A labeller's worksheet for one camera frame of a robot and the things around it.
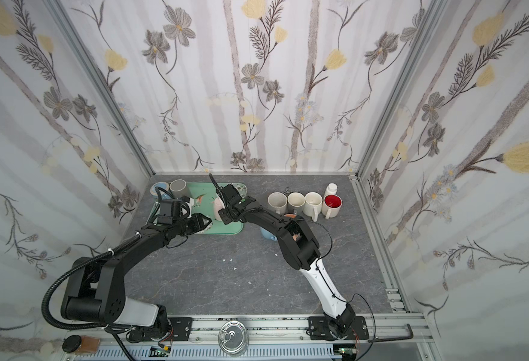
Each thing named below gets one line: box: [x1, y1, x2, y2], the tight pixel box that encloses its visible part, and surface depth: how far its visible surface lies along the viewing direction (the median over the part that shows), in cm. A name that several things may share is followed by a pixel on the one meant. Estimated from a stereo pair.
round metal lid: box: [217, 320, 249, 358], surface depth 65 cm
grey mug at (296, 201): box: [287, 191, 306, 214], surface depth 100 cm
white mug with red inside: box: [321, 194, 343, 220], surface depth 103 cm
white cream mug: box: [302, 191, 324, 222], surface depth 103 cm
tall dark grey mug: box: [169, 178, 188, 199], surface depth 103 cm
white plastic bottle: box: [323, 182, 338, 198], surface depth 106 cm
